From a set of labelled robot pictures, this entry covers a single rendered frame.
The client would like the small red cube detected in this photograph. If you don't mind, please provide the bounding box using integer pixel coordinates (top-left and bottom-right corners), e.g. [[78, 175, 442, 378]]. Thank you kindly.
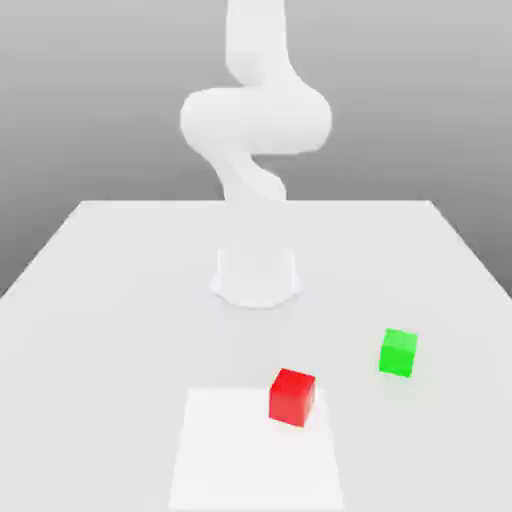
[[268, 367, 317, 429]]

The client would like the small green cube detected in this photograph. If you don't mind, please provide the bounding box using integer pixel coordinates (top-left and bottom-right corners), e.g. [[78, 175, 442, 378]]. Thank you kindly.
[[378, 327, 419, 379]]

